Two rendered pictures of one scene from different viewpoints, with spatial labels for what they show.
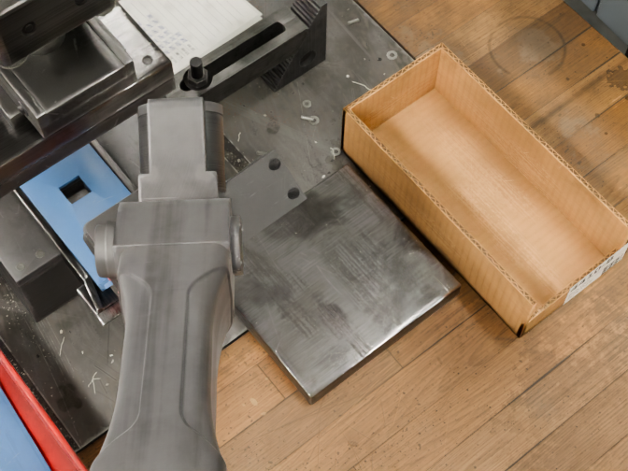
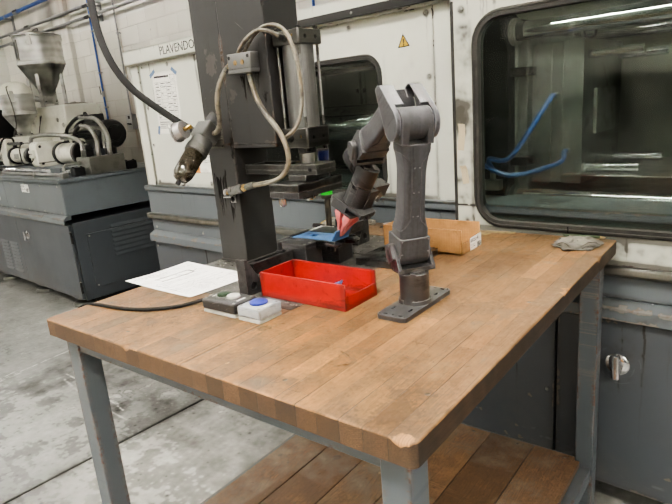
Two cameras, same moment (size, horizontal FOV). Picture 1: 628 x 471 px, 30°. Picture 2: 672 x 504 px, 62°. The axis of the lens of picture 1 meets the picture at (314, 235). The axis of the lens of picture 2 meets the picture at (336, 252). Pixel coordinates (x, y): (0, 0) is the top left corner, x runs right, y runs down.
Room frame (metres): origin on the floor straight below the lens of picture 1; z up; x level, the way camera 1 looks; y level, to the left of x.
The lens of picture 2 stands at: (-0.97, 0.46, 1.33)
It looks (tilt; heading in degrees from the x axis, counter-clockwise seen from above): 15 degrees down; 348
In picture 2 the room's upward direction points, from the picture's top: 5 degrees counter-clockwise
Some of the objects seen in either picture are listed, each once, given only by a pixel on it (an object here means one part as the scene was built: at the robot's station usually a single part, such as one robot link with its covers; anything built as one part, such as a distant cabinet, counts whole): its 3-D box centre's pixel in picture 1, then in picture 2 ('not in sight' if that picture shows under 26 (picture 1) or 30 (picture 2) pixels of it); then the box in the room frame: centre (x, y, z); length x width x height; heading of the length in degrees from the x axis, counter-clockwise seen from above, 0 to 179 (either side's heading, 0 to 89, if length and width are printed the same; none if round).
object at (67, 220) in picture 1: (92, 206); (321, 232); (0.47, 0.19, 1.00); 0.15 x 0.07 x 0.03; 40
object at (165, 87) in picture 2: not in sight; (166, 101); (2.14, 0.62, 1.41); 0.25 x 0.01 x 0.33; 36
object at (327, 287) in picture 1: (330, 278); (397, 256); (0.45, -0.02, 0.91); 0.17 x 0.16 x 0.02; 129
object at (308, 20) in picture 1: (291, 38); (359, 228); (0.69, 0.03, 0.95); 0.06 x 0.03 x 0.09; 129
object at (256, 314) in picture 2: not in sight; (260, 315); (0.18, 0.39, 0.90); 0.07 x 0.07 x 0.06; 39
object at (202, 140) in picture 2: not in sight; (199, 146); (0.65, 0.47, 1.25); 0.19 x 0.07 x 0.19; 129
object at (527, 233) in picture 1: (482, 186); (431, 235); (0.54, -0.15, 0.93); 0.25 x 0.13 x 0.08; 39
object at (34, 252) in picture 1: (86, 178); (315, 236); (0.51, 0.20, 0.98); 0.20 x 0.10 x 0.01; 129
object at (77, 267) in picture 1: (45, 229); (307, 243); (0.46, 0.23, 0.98); 0.13 x 0.01 x 0.03; 39
